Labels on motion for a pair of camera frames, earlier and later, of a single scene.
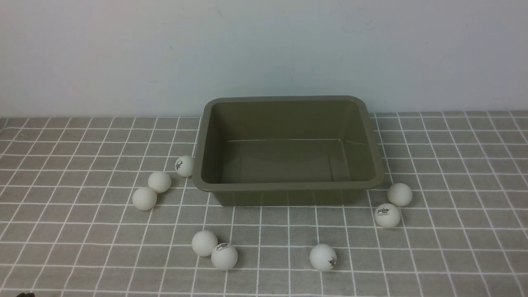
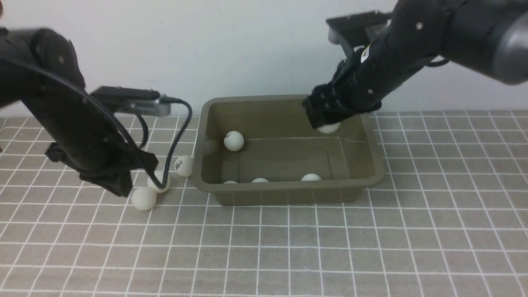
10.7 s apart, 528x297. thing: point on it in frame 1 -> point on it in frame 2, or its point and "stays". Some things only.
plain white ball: [144, 199] stays
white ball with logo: [184, 166] stays
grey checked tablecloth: [106, 206] stays
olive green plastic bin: [291, 151] stays
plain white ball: [160, 181] stays
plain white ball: [399, 194] -> [311, 177]
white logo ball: [224, 256] -> [260, 180]
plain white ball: [204, 243] -> [234, 140]
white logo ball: [387, 215] -> [328, 128]
